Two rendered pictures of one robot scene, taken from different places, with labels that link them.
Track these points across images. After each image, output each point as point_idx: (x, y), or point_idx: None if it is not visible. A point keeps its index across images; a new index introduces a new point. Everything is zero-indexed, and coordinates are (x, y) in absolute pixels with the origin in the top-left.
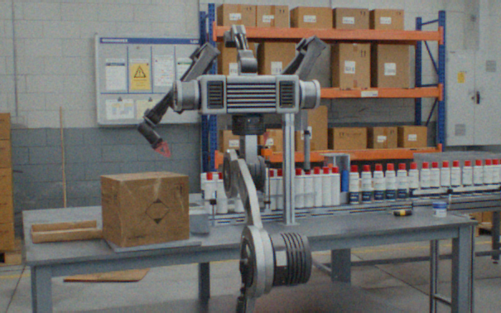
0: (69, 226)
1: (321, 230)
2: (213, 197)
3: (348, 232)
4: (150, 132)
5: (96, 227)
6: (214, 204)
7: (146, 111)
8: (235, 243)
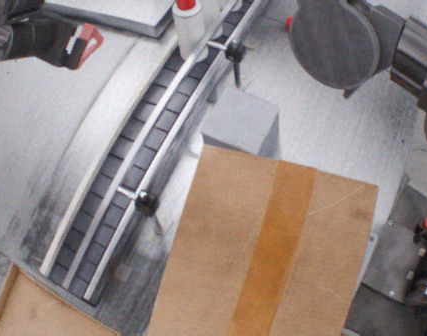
0: None
1: (404, 9)
2: (237, 46)
3: None
4: (35, 38)
5: (12, 261)
6: (244, 56)
7: (5, 4)
8: (402, 173)
